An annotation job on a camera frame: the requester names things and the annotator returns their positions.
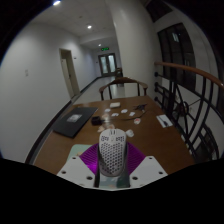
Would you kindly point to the tan sticker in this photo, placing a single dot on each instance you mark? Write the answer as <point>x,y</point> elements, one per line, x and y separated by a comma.
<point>101,128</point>
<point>110,127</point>

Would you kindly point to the glass double door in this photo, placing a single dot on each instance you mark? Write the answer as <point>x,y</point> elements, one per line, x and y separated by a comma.
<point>107,65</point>

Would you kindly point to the ceiling lights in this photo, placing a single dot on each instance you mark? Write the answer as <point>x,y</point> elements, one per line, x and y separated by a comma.
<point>89,26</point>

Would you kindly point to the dark framed window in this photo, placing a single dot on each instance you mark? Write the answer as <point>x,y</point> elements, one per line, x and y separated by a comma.
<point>176,53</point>

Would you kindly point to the small black box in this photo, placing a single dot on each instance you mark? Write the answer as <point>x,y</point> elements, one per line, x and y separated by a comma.
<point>96,120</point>

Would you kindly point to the wooden armchair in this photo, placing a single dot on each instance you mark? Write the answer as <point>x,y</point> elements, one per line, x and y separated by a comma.
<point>123,80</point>

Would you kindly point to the small white flat box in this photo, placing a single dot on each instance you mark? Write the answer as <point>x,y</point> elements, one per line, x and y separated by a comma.
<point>115,105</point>

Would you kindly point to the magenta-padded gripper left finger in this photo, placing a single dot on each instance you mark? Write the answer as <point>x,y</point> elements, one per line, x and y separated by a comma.
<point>75,168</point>

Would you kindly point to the green exit sign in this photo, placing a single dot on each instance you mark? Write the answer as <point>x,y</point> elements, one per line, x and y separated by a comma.
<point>105,49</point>

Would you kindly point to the black railing with wooden handrail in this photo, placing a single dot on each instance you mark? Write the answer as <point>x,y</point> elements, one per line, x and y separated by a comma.
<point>186,68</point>

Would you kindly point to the white notepad with pen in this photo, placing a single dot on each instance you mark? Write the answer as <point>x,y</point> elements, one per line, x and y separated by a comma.
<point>164,121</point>

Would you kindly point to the white side door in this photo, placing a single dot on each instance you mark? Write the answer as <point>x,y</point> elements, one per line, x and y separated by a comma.
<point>68,75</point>

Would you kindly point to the white perforated computer mouse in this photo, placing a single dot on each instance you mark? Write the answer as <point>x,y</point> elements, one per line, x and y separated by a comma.
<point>112,153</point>

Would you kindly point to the dark closed laptop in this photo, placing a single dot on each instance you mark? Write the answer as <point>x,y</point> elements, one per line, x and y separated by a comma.
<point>75,120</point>

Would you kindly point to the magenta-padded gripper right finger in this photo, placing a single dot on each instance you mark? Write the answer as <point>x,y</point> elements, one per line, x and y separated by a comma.
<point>148,168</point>

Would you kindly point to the white sticker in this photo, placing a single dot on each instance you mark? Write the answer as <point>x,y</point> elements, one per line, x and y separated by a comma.
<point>130,133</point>

